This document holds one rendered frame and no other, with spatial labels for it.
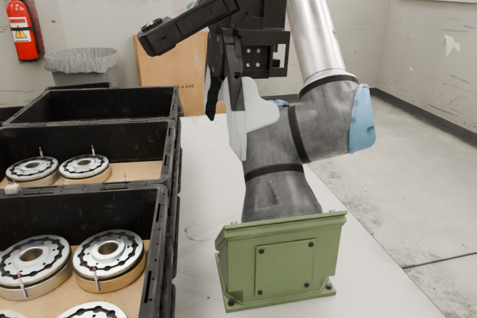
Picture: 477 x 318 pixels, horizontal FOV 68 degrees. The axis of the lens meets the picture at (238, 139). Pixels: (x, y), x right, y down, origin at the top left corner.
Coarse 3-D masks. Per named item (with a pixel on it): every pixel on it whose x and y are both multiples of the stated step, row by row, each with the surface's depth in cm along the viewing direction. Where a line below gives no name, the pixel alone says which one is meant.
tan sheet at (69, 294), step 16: (144, 240) 61; (144, 272) 54; (64, 288) 51; (80, 288) 51; (128, 288) 51; (0, 304) 49; (16, 304) 49; (32, 304) 49; (48, 304) 49; (64, 304) 49; (80, 304) 49; (128, 304) 49
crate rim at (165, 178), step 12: (144, 120) 85; (156, 120) 85; (168, 120) 85; (0, 132) 79; (168, 132) 78; (168, 144) 72; (168, 156) 67; (168, 168) 63; (132, 180) 59; (144, 180) 59; (156, 180) 59; (168, 180) 61; (0, 192) 56
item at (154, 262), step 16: (32, 192) 56; (48, 192) 56; (64, 192) 56; (80, 192) 56; (96, 192) 56; (112, 192) 57; (128, 192) 57; (160, 192) 56; (160, 208) 52; (160, 224) 49; (160, 240) 46; (160, 256) 44; (160, 272) 43; (144, 288) 39; (144, 304) 37
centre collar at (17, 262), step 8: (24, 248) 53; (32, 248) 54; (40, 248) 54; (48, 248) 53; (16, 256) 52; (40, 256) 52; (48, 256) 53; (16, 264) 50; (24, 264) 50; (32, 264) 50
